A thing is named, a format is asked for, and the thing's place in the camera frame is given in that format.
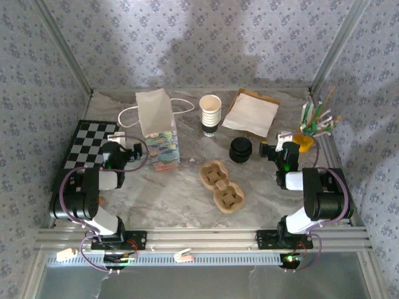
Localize left white wrist bracket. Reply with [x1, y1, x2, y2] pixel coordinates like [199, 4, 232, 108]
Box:
[107, 131, 126, 146]

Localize stack of white napkins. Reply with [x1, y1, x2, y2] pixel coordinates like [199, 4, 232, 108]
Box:
[226, 88, 281, 141]

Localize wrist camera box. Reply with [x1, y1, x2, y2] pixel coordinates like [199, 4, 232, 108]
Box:
[130, 141, 143, 161]
[259, 141, 277, 159]

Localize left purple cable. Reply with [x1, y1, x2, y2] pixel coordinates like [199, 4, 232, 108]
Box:
[57, 135, 149, 275]

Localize stack of paper cups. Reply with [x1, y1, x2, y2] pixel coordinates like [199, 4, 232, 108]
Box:
[198, 94, 223, 138]

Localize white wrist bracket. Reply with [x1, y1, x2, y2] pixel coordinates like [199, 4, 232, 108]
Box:
[107, 131, 126, 146]
[276, 131, 296, 152]

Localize black grey checkerboard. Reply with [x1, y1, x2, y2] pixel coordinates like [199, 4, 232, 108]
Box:
[51, 120, 121, 194]

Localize white paper napkin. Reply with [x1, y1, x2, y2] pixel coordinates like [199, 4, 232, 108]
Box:
[221, 93, 280, 138]

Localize black controller board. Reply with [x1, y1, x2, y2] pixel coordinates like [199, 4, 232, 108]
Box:
[102, 251, 138, 270]
[279, 252, 308, 270]

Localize aluminium frame post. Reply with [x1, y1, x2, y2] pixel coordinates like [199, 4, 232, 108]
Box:
[32, 0, 94, 94]
[309, 0, 373, 94]

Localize brown pulp cup carrier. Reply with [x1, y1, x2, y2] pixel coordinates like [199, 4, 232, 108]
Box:
[199, 159, 246, 215]

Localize right white wrist bracket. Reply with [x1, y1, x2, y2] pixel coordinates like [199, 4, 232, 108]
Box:
[276, 131, 296, 152]

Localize yellow straw holder cup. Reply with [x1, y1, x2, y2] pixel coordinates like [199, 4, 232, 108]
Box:
[292, 132, 315, 153]

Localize aluminium frame rail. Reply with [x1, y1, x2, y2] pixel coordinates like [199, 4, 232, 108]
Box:
[32, 226, 373, 254]

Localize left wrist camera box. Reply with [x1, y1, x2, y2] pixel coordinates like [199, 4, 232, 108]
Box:
[130, 141, 143, 161]

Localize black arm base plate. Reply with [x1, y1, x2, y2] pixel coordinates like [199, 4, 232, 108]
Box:
[256, 229, 314, 250]
[90, 230, 147, 252]

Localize white and pink tag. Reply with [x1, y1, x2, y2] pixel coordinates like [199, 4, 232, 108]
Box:
[173, 247, 194, 263]

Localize grey slotted cable duct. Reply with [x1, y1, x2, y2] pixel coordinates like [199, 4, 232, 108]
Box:
[45, 251, 309, 268]

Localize printed paper bag white handles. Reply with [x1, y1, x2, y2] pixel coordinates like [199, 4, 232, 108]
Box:
[117, 88, 196, 174]

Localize white and orange tag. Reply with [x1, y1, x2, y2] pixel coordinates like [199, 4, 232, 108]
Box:
[55, 247, 77, 262]

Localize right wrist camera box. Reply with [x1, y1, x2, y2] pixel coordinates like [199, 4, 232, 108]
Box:
[259, 141, 277, 159]

